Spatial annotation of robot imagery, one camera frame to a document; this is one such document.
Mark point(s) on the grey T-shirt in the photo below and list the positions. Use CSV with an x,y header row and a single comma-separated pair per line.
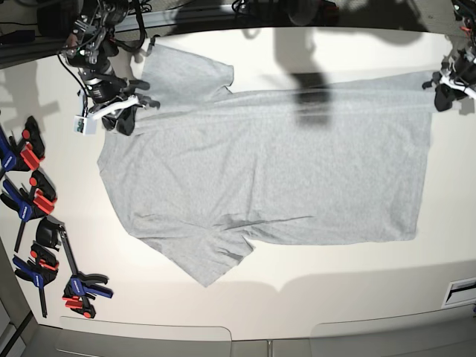
x,y
211,171

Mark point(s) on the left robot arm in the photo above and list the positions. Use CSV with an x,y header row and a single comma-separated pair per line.
x,y
456,78

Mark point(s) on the long black bar clamp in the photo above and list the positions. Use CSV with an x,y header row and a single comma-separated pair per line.
x,y
81,288

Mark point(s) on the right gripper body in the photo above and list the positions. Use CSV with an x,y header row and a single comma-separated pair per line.
x,y
110,94

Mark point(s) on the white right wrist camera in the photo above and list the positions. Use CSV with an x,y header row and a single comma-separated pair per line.
x,y
85,125

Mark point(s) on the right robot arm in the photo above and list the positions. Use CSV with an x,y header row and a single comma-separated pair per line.
x,y
90,45

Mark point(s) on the blue red bar clamp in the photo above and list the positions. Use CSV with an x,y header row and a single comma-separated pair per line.
x,y
37,203
40,269
24,155

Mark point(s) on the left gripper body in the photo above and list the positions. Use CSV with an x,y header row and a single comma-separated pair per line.
x,y
447,91

